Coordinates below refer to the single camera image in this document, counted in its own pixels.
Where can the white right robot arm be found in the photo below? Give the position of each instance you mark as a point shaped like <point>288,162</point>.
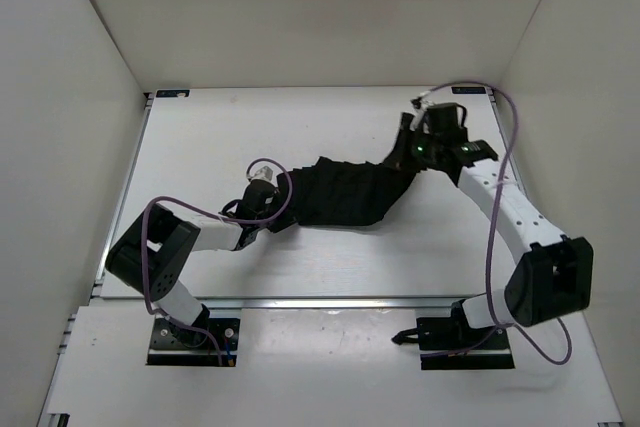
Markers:
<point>553,272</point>

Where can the blue corner label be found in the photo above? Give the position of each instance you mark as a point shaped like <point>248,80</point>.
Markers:
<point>468,90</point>
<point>172,93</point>

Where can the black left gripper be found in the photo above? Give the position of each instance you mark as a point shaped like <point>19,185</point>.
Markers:
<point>282,226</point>

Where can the black pleated skirt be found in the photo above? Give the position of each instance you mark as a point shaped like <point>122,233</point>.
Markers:
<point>339,194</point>

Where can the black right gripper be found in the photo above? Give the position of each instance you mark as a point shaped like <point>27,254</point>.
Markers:
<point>397,156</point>

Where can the aluminium table rail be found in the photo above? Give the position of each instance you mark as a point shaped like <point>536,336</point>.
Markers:
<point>331,303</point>

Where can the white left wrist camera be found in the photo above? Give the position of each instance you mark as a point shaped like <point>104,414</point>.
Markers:
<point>264,173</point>

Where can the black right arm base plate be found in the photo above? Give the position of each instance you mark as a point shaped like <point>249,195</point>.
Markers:
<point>448,343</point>

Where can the blue left corner label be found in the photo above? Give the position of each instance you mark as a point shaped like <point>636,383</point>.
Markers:
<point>172,93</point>

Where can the blue right corner label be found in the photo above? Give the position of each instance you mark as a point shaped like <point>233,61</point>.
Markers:
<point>468,90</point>

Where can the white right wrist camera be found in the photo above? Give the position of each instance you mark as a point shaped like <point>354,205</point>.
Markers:
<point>420,104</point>

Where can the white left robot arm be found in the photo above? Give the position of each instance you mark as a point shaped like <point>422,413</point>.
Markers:
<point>150,256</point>

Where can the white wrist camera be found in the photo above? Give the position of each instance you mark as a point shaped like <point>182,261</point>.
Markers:
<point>420,104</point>
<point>264,173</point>

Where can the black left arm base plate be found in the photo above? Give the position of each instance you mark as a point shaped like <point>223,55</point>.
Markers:
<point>173,346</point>

